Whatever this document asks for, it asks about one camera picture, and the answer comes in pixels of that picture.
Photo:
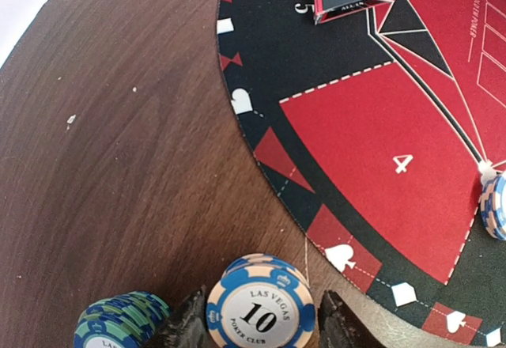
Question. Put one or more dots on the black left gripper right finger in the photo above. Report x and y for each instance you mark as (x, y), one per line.
(339, 326)

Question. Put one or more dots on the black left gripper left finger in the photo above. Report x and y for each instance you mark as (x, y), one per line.
(186, 326)

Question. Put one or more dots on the blue cream poker chip stack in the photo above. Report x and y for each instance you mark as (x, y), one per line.
(261, 301)

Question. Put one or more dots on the blue cream chips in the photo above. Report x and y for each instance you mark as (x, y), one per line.
(492, 207)

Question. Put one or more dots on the green poker chip stack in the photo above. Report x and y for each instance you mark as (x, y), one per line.
(125, 320)

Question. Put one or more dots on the round red black poker mat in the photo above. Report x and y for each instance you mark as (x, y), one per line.
(374, 130)

